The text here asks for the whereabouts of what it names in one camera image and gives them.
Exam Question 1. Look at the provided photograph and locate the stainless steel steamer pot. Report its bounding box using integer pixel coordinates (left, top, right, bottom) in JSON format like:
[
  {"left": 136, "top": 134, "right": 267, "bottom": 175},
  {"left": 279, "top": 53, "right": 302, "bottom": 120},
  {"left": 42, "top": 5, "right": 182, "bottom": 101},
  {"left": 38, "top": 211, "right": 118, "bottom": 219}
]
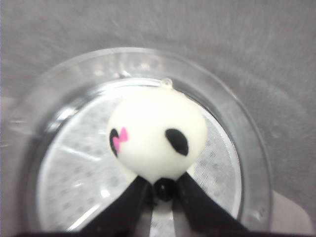
[{"left": 4, "top": 47, "right": 311, "bottom": 234}]

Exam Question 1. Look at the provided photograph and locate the panda bun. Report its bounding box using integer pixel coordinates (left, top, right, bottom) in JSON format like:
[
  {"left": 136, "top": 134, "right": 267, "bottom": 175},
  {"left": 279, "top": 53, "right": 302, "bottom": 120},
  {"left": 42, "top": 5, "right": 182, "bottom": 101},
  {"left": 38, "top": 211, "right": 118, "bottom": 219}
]
[{"left": 107, "top": 79, "right": 207, "bottom": 184}]

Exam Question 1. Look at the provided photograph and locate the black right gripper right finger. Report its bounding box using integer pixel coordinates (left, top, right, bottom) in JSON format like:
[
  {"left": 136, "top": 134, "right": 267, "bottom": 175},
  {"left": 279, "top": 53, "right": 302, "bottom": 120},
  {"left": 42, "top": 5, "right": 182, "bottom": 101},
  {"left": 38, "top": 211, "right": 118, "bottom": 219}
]
[{"left": 174, "top": 171, "right": 247, "bottom": 233}]

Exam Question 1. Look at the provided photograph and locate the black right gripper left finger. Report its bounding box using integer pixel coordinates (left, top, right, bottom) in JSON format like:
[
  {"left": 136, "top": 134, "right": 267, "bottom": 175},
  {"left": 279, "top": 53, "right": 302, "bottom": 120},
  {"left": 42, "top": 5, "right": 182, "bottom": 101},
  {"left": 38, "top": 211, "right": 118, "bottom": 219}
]
[{"left": 81, "top": 176, "right": 151, "bottom": 233}]

